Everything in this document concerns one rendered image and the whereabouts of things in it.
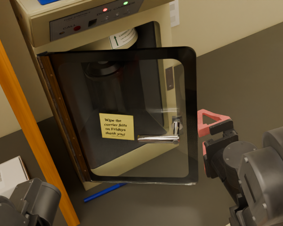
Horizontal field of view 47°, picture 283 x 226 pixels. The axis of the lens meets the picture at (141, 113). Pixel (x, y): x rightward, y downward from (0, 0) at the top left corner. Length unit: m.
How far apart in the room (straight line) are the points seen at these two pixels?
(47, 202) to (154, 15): 0.47
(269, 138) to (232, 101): 1.01
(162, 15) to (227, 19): 0.79
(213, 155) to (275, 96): 0.64
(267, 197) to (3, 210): 0.34
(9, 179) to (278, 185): 0.92
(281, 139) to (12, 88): 0.51
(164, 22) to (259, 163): 0.64
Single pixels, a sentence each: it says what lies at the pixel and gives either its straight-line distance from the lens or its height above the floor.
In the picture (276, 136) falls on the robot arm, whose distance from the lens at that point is 0.19.
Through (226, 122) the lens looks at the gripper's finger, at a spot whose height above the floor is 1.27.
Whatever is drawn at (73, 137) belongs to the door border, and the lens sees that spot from 0.81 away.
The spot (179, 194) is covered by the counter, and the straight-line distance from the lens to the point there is 0.93.
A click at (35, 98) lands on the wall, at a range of 1.26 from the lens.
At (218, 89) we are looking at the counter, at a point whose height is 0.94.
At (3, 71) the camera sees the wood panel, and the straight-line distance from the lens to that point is 0.60.
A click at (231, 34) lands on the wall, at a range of 1.60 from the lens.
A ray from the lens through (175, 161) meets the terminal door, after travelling 0.81.
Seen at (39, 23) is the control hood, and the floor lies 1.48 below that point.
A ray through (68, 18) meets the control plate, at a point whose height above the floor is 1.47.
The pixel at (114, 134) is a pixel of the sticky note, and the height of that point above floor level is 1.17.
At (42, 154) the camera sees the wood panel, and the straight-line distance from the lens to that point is 0.72.
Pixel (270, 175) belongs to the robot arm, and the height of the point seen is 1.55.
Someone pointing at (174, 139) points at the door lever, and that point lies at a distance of 0.69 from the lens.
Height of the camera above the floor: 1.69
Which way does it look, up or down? 39 degrees down
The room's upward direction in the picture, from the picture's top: 9 degrees counter-clockwise
